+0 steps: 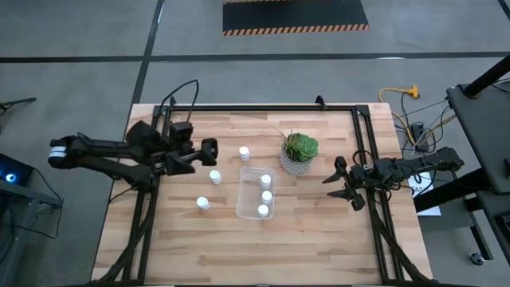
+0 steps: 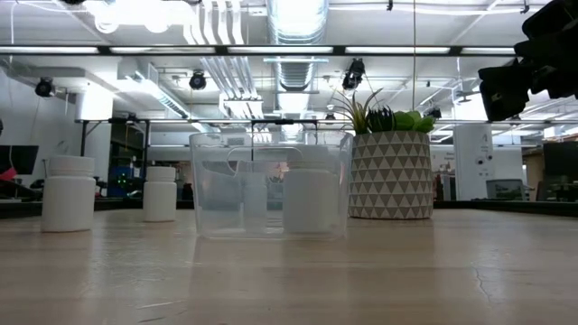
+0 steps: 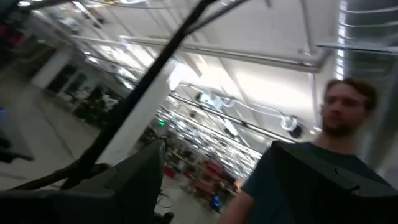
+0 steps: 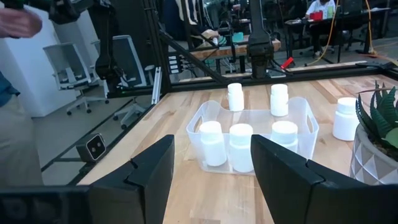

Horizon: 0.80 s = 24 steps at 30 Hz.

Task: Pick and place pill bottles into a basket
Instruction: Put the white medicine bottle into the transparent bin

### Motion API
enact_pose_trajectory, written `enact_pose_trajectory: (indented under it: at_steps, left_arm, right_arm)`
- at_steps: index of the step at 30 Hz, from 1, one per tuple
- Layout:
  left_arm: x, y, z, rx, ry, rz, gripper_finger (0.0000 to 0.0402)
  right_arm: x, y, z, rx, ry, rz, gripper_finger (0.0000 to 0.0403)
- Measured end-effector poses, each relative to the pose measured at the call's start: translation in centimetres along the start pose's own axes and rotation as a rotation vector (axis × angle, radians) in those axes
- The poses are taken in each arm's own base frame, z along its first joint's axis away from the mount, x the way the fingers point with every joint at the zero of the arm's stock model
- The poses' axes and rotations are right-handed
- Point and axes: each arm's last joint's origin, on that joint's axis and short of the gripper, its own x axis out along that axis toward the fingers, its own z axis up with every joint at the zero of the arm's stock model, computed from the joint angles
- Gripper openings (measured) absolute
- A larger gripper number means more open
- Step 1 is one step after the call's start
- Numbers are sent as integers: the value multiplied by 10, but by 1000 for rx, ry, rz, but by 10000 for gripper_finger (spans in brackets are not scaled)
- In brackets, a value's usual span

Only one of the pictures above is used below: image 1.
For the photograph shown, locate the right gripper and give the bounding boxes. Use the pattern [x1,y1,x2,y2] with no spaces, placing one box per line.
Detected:
[322,155,383,213]

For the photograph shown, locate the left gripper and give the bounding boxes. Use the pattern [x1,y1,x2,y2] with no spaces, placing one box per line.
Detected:
[153,137,220,177]

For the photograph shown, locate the succulent in patterned pot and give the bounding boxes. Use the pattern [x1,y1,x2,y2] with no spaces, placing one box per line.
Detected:
[277,129,320,176]

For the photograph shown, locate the clear plastic container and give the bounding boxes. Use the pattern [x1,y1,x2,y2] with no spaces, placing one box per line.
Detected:
[234,165,277,221]

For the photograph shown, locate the white paper sheet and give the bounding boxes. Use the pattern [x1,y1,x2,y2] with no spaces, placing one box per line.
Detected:
[408,171,442,217]

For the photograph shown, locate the black power strip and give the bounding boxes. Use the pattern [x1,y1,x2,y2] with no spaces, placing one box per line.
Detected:
[410,122,430,152]

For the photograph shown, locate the black equipment cart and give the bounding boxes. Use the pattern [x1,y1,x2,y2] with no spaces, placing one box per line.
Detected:
[414,53,510,266]

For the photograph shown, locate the grey metal stand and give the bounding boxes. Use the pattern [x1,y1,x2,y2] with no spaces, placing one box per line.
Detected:
[0,185,65,287]

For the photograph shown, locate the black hazard-striped floor mat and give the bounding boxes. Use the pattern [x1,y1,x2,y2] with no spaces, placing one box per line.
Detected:
[222,0,371,37]

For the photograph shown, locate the black device with blue light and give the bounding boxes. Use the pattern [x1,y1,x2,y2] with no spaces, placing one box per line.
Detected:
[0,153,35,187]

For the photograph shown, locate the black tripod leg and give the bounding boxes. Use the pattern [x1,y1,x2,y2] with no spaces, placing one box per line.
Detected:
[0,96,37,112]

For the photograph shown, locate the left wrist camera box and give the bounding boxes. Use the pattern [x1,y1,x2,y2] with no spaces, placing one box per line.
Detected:
[169,121,195,144]

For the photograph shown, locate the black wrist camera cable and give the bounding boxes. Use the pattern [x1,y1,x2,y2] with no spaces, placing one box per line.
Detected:
[159,78,200,124]

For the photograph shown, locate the black aluminium table frame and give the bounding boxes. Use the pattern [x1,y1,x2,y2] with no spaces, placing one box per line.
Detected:
[95,95,431,287]

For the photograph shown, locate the black cable tangle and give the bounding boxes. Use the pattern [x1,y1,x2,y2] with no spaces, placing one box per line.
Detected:
[392,89,459,159]

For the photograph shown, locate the yellow extension cord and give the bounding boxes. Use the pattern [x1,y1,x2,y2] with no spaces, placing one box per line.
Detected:
[377,84,422,148]

